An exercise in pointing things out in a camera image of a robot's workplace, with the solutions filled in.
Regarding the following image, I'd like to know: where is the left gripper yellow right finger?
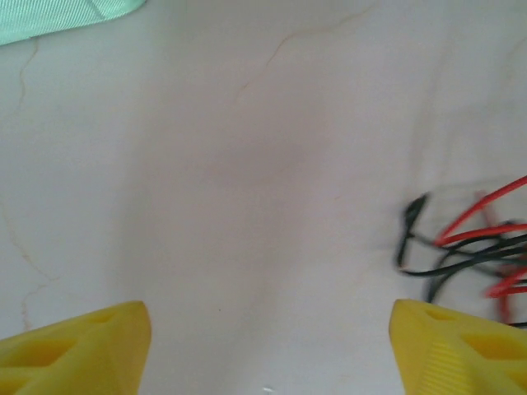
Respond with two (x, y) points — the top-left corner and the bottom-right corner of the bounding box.
(389, 299), (527, 395)

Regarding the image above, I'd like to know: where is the black cable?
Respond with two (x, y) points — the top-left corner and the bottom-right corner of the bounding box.
(396, 193), (527, 304)

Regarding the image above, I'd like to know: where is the mint green pouch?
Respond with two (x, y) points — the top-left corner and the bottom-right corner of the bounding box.
(0, 0), (149, 46)

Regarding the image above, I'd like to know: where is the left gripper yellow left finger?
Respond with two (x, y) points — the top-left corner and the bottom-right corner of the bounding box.
(0, 300), (152, 395)

